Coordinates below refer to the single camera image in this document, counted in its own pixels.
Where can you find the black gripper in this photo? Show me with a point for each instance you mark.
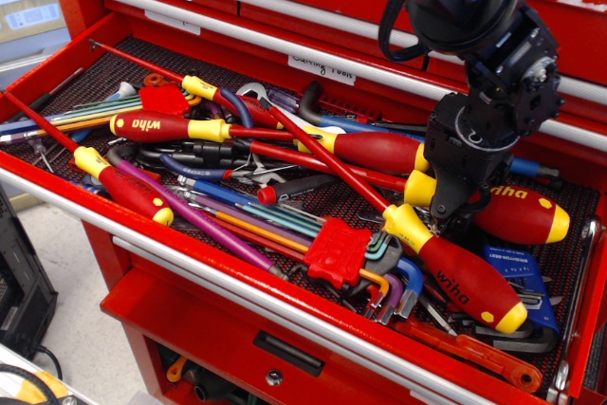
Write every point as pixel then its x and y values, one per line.
pixel 462 157

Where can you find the large red yellow Wiha screwdriver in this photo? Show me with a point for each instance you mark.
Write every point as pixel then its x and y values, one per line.
pixel 515 214

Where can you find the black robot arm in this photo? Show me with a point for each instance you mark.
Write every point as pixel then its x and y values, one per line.
pixel 510 57

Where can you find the front red yellow Wiha screwdriver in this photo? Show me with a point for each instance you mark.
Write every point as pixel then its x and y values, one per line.
pixel 472 283

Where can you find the blue hex key holder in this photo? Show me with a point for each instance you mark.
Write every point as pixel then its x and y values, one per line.
pixel 521 270

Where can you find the middle red yellow screwdriver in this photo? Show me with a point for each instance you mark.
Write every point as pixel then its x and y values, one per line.
pixel 385 152

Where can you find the red hex key holder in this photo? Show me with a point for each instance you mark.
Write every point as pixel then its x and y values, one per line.
pixel 337 254

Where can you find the open red tool drawer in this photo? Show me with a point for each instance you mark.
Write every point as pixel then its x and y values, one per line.
pixel 292 342

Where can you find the long blue hex key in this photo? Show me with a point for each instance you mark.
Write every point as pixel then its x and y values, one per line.
pixel 313 95

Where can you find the orange red flat tool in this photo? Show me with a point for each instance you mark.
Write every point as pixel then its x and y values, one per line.
pixel 518 373

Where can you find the small black red screwdriver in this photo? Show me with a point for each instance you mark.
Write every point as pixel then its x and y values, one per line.
pixel 275 193

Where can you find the white Cutting Tools label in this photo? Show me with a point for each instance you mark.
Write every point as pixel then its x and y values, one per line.
pixel 322 70

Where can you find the silver combination wrench right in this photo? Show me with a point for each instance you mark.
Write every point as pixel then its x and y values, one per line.
pixel 558 390

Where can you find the silver open-end wrench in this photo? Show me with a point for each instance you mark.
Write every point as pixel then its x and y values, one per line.
pixel 257 91

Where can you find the red metal tool chest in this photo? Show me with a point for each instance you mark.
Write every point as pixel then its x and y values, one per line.
pixel 284 6

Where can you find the purple long hex key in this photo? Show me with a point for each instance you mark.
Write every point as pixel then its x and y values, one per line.
pixel 225 238

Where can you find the back thin red screwdriver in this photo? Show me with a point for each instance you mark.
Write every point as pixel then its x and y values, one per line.
pixel 249 110

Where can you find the red holder back hex set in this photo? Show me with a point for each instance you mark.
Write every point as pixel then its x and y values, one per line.
pixel 165 99

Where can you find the left-pointing Wiha red screwdriver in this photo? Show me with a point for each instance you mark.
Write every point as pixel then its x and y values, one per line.
pixel 150 126

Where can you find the long left red screwdriver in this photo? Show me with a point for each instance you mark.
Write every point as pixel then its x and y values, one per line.
pixel 125 189

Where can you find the black box on floor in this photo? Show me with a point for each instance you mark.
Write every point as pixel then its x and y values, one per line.
pixel 28 299

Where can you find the blue handled pliers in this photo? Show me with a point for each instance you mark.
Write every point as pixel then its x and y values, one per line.
pixel 213 161

